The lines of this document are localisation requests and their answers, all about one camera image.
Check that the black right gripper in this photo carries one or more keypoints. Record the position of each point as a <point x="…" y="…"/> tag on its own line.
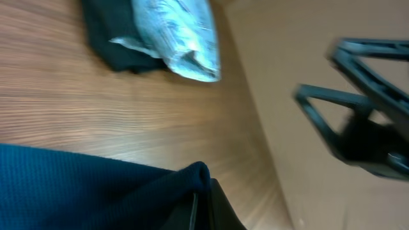
<point x="362" y="143"/>

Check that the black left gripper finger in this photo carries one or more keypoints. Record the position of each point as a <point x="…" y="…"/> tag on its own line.
<point x="213" y="211"/>

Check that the blue t-shirt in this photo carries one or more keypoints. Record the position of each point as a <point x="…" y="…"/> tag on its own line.
<point x="48" y="189"/>

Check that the light blue denim jeans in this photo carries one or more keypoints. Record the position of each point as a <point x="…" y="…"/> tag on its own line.
<point x="182" y="33"/>

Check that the folded black garment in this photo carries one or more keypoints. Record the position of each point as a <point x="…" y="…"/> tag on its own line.
<point x="106" y="20"/>

